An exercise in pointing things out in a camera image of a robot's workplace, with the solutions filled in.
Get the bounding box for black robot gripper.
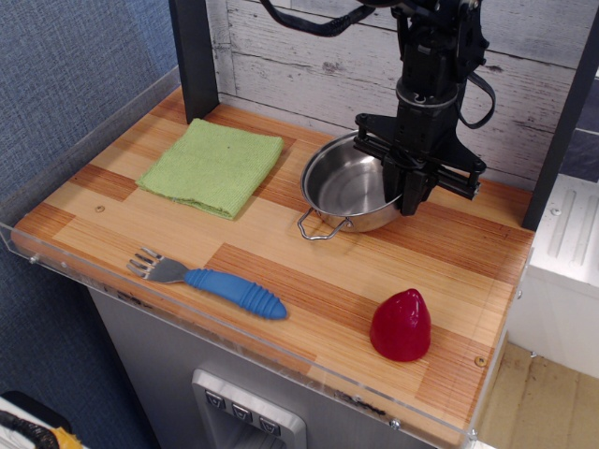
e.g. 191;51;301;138
355;101;487;216

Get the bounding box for stainless steel sauce pot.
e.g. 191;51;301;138
298;131;401;240

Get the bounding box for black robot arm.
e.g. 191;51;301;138
262;1;495;216

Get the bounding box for green folded cloth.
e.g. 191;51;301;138
137;119;284;220

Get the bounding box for red plastic strawberry toy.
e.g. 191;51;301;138
370;288;431;362

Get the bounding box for white toy sink unit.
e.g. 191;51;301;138
506;175;598;378

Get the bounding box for clear acrylic edge guard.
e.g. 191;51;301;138
9;92;533;448

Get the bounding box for grey cabinet with dispenser panel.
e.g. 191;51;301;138
91;290;429;448

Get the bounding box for yellow object bottom left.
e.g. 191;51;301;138
51;427;85;449

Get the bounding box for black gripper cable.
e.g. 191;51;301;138
455;69;497;130

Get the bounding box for dark right frame post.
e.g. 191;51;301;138
521;12;598;231

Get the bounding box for dark frame post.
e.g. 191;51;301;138
168;0;220;123
521;12;598;231

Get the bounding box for blue handled metal fork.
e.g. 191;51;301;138
126;247;287;320

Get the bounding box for dark left frame post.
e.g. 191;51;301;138
168;0;220;123

